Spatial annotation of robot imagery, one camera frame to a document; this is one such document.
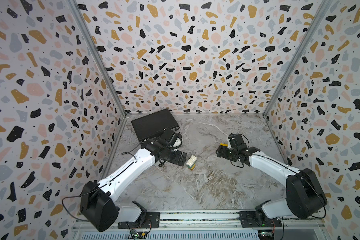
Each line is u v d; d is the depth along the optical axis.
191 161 0.85
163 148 0.56
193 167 0.89
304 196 0.43
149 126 1.07
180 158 0.70
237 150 0.69
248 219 0.74
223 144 0.82
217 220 0.76
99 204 0.38
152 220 0.74
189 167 0.86
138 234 0.71
